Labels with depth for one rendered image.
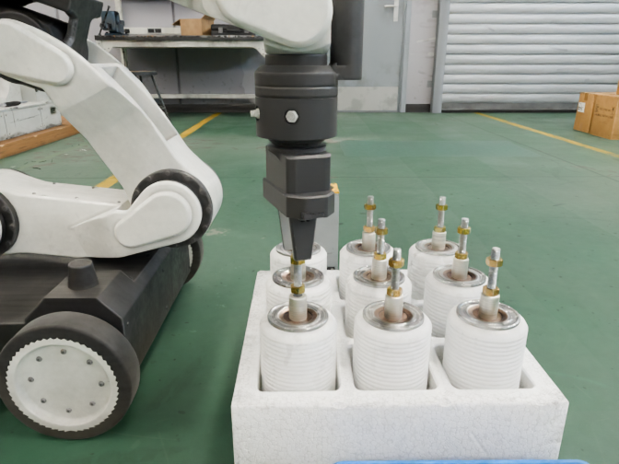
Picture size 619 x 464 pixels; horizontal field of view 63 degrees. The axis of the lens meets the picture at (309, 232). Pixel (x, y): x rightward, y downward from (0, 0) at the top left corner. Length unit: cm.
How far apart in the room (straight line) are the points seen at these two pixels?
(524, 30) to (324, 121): 560
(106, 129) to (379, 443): 65
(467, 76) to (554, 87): 97
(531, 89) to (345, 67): 564
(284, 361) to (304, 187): 21
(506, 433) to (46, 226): 81
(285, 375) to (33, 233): 59
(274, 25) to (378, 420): 44
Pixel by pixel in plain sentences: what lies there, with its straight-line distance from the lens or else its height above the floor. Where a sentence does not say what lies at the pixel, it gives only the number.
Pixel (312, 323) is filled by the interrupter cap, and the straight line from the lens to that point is 61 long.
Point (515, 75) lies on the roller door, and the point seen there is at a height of 39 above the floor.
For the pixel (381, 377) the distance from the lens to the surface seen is 63.
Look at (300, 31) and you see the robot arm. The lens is 50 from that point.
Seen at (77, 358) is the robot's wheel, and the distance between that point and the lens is 83.
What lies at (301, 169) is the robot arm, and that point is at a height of 44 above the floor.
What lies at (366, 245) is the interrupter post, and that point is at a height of 26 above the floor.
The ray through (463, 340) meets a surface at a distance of 64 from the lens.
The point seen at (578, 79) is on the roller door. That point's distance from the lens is 636.
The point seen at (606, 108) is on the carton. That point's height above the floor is 21.
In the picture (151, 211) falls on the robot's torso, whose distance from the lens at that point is 89.
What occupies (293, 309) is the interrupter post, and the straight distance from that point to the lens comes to 62.
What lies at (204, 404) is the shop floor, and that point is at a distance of 92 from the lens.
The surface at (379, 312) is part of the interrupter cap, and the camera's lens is 65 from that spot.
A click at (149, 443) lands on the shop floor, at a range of 86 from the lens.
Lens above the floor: 55
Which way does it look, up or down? 19 degrees down
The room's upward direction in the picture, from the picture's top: straight up
